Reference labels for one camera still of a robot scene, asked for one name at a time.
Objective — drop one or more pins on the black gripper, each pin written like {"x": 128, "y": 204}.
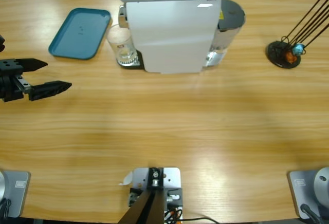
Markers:
{"x": 10, "y": 85}

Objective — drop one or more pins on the white capsule coffee machine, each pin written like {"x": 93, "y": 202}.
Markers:
{"x": 169, "y": 34}

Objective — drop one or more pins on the clear drinking glass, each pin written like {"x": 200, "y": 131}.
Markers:
{"x": 120, "y": 44}

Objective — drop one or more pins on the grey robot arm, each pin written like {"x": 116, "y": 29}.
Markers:
{"x": 321, "y": 183}
{"x": 15, "y": 190}

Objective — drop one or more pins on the blue coffee capsule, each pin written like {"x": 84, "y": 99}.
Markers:
{"x": 298, "y": 48}

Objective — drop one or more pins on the orange coffee capsule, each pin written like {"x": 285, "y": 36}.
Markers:
{"x": 291, "y": 57}

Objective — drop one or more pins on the teal plastic tray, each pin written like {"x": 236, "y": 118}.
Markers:
{"x": 79, "y": 31}

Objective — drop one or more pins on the black capsule holder with rods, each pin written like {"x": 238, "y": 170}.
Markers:
{"x": 276, "y": 54}

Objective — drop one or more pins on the white paper tag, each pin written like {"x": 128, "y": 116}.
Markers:
{"x": 127, "y": 179}

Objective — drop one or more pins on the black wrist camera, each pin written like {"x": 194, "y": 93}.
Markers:
{"x": 2, "y": 44}

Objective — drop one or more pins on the white block with dark post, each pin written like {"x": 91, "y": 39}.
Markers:
{"x": 154, "y": 183}

